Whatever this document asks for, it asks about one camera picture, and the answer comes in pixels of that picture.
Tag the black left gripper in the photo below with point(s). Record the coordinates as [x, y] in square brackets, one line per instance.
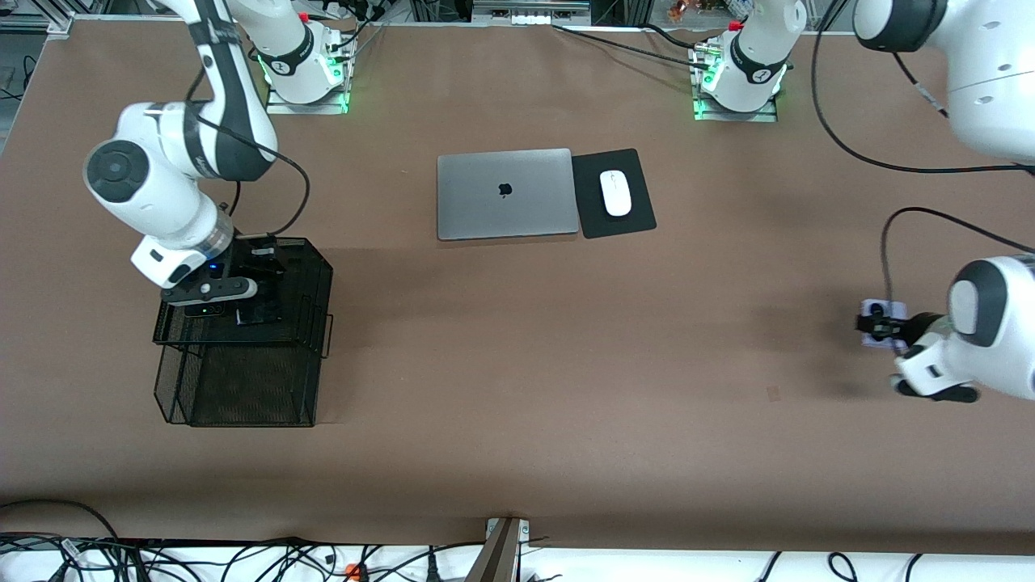
[912, 327]

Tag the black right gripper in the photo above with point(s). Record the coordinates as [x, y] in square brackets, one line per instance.
[246, 260]

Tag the lavender flip phone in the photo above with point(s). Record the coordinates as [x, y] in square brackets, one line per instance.
[893, 307]

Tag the long black smartphone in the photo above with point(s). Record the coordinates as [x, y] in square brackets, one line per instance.
[260, 317]

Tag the small black flip phone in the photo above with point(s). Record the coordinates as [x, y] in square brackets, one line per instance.
[212, 311]

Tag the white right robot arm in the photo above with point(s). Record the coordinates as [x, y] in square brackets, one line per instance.
[154, 186]

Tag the black mesh two-tier tray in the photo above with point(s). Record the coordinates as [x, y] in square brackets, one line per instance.
[291, 388]

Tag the silver closed laptop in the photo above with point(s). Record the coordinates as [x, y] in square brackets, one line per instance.
[501, 210]

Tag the black mouse pad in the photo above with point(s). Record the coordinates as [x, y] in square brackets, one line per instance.
[639, 218]

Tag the white computer mouse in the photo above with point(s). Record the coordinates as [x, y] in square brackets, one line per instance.
[615, 194]

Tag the grey power strip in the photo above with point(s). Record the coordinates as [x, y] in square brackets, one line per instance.
[532, 18]

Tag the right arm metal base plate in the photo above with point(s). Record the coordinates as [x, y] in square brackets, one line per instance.
[283, 107]

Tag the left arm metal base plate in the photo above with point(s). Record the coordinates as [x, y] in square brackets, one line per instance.
[728, 117]

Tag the aluminium frame profile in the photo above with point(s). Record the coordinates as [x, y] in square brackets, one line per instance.
[61, 26]

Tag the grey metal camera post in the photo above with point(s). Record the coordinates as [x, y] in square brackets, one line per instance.
[497, 558]

